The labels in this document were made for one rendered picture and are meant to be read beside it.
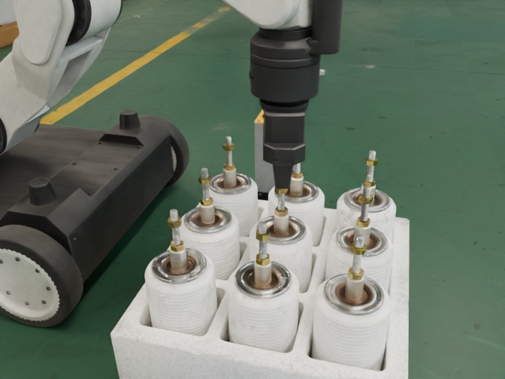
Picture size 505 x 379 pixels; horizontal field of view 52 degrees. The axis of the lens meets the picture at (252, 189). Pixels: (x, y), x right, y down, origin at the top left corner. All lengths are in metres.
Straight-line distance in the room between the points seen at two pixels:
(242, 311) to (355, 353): 0.15
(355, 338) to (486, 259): 0.62
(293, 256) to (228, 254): 0.11
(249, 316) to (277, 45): 0.33
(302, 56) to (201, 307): 0.35
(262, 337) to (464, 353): 0.43
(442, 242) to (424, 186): 0.26
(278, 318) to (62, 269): 0.42
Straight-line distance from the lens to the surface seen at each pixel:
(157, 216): 1.30
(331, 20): 0.62
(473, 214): 1.38
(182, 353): 0.71
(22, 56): 1.02
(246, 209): 0.89
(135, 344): 0.74
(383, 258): 0.75
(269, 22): 0.60
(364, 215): 0.74
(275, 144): 0.66
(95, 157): 1.19
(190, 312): 0.71
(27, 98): 1.10
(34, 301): 1.03
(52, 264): 0.93
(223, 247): 0.79
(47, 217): 0.96
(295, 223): 0.79
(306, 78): 0.64
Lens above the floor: 0.69
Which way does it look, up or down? 30 degrees down
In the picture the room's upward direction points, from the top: 1 degrees counter-clockwise
